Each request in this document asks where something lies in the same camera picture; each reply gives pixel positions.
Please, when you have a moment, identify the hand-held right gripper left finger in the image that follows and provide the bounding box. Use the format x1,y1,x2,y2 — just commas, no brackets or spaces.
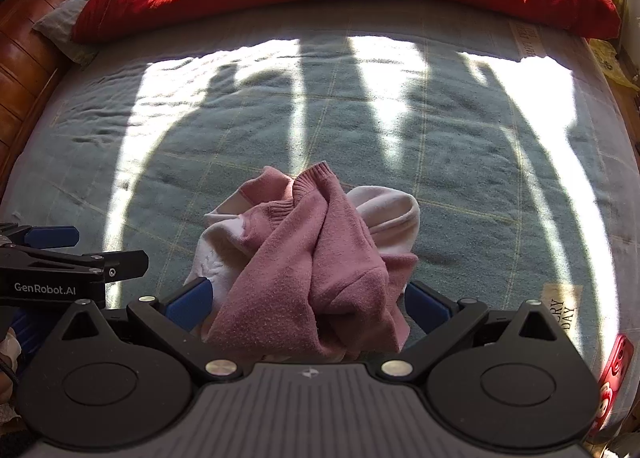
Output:
59,277,246,381

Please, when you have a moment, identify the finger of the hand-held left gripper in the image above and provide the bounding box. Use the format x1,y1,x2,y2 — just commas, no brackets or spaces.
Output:
0,224,80,251
0,244,150,283

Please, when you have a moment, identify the person's left hand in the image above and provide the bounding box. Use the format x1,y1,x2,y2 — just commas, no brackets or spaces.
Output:
0,332,22,396

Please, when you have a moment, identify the grey pillow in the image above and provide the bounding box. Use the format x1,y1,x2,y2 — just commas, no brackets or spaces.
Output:
32,0,136,66

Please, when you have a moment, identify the brown wooden headboard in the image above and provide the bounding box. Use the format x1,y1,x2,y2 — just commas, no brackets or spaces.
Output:
0,0,123,189

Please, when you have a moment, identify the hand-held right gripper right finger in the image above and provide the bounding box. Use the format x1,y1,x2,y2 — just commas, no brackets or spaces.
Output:
372,280,573,381

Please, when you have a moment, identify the red phone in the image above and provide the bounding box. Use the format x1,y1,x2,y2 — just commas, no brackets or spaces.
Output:
585,334,635,439

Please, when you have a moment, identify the pink and white sweater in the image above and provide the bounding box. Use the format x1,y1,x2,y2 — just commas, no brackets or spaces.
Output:
184,162,421,361

